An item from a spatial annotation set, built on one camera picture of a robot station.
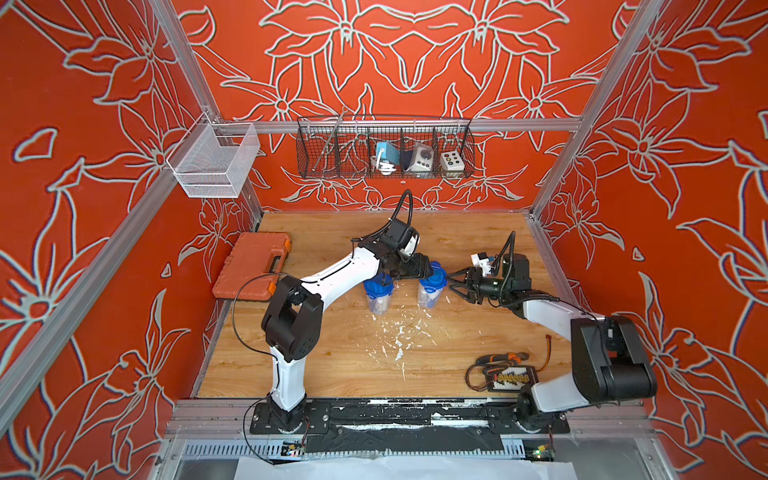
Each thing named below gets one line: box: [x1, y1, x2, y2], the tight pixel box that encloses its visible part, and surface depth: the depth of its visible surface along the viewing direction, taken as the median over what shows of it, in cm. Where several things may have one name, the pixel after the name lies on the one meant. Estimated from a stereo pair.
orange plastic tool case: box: [212, 232, 291, 301], surface depth 103 cm
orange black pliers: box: [476, 352, 530, 365], surface depth 83 cm
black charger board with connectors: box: [484, 365, 538, 393], surface depth 79 cm
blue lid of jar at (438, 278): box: [419, 260, 448, 293], surface depth 85 cm
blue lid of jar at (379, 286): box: [363, 272, 394, 299], surface depth 83 cm
